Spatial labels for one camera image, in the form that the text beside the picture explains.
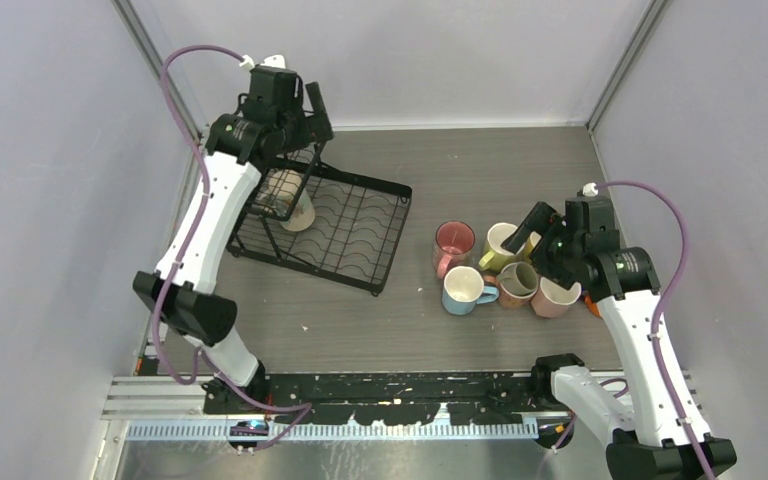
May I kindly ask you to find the beige mug top tier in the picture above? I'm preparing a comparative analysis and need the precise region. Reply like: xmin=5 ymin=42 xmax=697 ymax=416
xmin=496 ymin=262 xmax=540 ymax=297

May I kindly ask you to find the yellow mug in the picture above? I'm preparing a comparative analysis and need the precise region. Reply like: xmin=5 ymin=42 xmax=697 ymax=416
xmin=523 ymin=232 xmax=541 ymax=263

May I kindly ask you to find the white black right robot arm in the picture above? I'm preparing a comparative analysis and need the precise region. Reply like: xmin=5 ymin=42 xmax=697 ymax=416
xmin=503 ymin=195 xmax=737 ymax=479

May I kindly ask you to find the pink cup rack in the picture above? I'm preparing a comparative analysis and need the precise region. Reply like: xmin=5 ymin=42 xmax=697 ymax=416
xmin=531 ymin=277 xmax=582 ymax=319

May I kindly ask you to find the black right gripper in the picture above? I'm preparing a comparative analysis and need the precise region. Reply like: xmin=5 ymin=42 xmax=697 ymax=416
xmin=502 ymin=201 xmax=584 ymax=290

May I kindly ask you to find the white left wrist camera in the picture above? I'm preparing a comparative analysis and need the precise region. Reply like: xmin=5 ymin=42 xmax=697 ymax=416
xmin=262 ymin=54 xmax=287 ymax=69

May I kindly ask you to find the small pink cup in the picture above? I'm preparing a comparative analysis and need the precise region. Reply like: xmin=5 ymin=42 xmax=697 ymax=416
xmin=483 ymin=275 xmax=535 ymax=309

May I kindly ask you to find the orange cup tier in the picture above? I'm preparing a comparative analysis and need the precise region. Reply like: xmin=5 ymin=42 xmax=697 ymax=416
xmin=583 ymin=294 xmax=601 ymax=318

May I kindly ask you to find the cream cup in rack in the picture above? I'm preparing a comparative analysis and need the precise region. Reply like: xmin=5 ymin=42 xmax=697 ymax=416
xmin=256 ymin=170 xmax=316 ymax=233

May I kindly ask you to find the light green mug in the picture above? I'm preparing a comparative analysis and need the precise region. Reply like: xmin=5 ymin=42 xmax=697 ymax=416
xmin=478 ymin=222 xmax=524 ymax=272

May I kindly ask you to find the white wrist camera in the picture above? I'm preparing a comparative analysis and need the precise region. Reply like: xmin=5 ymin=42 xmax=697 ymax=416
xmin=262 ymin=54 xmax=287 ymax=69
xmin=578 ymin=182 xmax=599 ymax=197

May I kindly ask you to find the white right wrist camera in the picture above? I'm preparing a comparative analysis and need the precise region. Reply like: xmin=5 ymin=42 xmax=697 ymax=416
xmin=578 ymin=182 xmax=599 ymax=197

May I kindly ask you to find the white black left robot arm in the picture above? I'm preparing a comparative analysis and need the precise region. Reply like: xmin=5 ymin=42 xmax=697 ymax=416
xmin=132 ymin=65 xmax=334 ymax=414

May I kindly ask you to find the black wire dish rack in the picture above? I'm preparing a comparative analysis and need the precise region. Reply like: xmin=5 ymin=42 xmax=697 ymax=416
xmin=227 ymin=143 xmax=413 ymax=296

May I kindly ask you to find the light blue cup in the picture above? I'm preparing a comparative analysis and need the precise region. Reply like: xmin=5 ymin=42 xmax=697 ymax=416
xmin=442 ymin=266 xmax=500 ymax=316

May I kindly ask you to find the large pink mug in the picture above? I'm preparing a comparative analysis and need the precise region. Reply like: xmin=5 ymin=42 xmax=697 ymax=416
xmin=432 ymin=221 xmax=476 ymax=279

